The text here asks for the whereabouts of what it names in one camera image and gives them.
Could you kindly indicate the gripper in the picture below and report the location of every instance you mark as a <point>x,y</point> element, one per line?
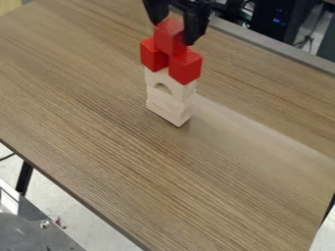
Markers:
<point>192,3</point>

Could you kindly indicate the red cube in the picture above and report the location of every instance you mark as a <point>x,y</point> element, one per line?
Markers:
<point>185,67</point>
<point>152,56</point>
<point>168,35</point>

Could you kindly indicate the black computer tower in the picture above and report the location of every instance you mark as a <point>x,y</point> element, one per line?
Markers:
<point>279,17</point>

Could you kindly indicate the white arch block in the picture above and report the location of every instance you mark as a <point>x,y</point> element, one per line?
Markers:
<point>174,87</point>

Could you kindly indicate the white flat block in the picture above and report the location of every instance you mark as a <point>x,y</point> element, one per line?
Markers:
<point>171,110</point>

